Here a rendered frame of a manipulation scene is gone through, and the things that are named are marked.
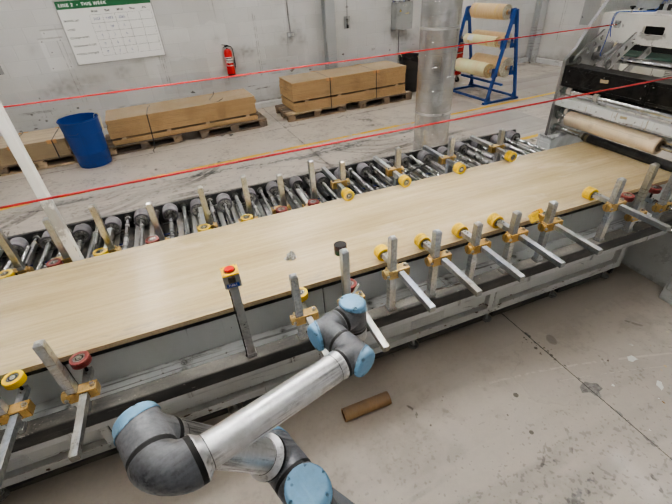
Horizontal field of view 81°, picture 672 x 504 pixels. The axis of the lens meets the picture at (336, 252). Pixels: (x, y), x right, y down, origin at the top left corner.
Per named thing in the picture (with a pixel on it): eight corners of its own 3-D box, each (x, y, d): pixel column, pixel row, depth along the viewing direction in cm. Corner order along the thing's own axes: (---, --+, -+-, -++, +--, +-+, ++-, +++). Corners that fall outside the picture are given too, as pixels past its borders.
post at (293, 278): (308, 348, 201) (297, 275, 174) (302, 350, 201) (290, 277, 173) (306, 343, 204) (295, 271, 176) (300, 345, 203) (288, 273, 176)
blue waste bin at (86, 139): (117, 165, 600) (97, 117, 558) (75, 173, 583) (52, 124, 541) (117, 153, 645) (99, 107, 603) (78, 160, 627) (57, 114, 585)
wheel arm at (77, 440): (82, 460, 144) (77, 454, 142) (72, 464, 143) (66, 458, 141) (95, 371, 178) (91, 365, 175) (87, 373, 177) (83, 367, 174)
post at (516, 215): (505, 281, 235) (522, 211, 207) (500, 283, 234) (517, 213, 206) (501, 278, 238) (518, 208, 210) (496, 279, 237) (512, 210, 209)
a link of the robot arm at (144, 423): (290, 495, 140) (109, 488, 83) (264, 459, 151) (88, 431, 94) (317, 459, 142) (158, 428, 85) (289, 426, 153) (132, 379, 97)
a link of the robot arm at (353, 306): (331, 300, 129) (353, 286, 135) (333, 327, 137) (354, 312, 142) (350, 314, 123) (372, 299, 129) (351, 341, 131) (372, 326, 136)
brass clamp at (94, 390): (100, 396, 167) (95, 388, 164) (64, 407, 163) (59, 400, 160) (101, 384, 172) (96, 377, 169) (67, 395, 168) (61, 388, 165)
